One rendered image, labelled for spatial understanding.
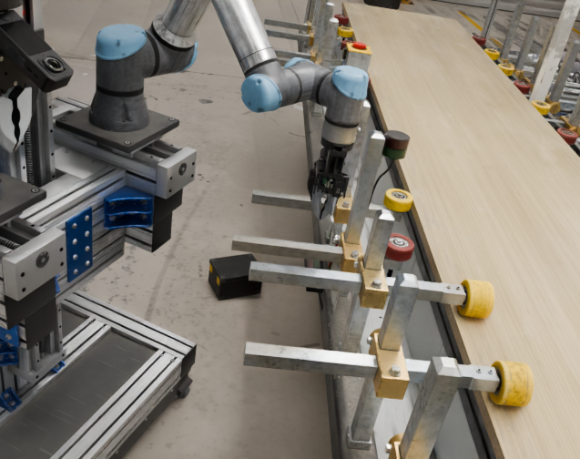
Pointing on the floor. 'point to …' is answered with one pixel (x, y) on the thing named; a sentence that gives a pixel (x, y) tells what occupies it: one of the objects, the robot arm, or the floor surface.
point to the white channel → (555, 49)
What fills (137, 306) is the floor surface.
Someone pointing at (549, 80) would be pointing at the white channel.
